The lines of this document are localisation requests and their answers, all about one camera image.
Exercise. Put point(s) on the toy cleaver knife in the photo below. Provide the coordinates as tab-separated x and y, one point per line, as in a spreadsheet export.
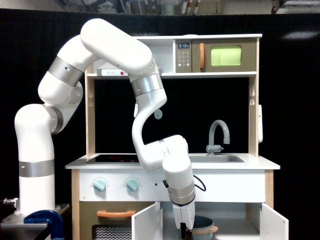
136	109

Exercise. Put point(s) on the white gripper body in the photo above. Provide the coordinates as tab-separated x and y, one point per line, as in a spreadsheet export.
184	214

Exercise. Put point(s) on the black toy stovetop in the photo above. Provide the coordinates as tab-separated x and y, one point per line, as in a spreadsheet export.
114	159

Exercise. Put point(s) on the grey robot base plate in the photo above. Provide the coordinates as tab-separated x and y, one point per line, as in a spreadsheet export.
13	228

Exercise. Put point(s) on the grey toy range hood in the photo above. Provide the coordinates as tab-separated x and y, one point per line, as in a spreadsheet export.
111	71

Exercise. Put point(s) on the right white cabinet door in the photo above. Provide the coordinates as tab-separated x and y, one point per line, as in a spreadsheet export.
273	226

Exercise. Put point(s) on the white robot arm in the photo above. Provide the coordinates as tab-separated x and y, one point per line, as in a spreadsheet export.
61	93

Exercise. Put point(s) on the grey toy faucet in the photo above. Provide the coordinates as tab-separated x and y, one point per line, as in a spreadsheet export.
218	134

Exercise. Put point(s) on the right teal stove knob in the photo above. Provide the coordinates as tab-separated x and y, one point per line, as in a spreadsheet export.
132	184

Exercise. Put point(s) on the teal pot with orange rim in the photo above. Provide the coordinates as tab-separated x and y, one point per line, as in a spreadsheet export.
203	229

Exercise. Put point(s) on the white cabinet door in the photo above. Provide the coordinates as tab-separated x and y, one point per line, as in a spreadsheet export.
273	226
147	224

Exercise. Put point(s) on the toy pizza cutter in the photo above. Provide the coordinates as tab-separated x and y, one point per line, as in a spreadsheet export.
158	114

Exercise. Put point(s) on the blue C-clamp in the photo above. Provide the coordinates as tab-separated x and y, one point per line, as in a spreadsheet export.
52	218

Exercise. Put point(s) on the teal stove knob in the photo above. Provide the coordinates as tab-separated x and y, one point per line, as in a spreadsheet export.
99	184
132	184

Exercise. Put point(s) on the left teal stove knob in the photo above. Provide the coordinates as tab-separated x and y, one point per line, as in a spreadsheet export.
99	184

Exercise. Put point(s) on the toy microwave with orange handle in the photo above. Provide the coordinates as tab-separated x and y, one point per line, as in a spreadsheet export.
216	55

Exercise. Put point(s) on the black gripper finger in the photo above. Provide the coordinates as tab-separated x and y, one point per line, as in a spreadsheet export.
184	231

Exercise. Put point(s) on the left white cabinet door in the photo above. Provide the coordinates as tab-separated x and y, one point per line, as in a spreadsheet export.
147	224

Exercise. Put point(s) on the toy oven with orange handle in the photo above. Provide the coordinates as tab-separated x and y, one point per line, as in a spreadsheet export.
88	214

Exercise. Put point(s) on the grey toy sink basin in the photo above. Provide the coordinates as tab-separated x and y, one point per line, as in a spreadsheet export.
216	159

